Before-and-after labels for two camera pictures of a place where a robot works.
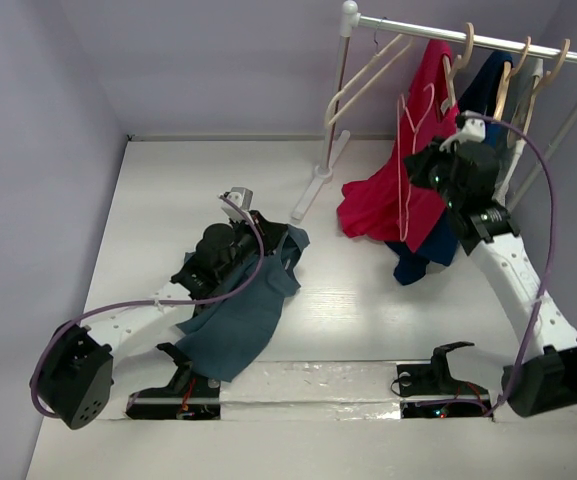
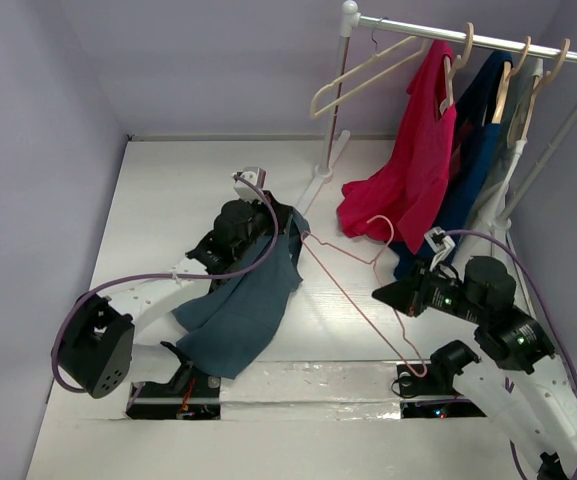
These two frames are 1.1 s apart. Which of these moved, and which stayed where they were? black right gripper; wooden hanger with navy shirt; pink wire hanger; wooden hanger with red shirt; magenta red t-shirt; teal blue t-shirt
Moved: teal blue t-shirt; black right gripper; pink wire hanger
Stayed: wooden hanger with red shirt; wooden hanger with navy shirt; magenta red t-shirt
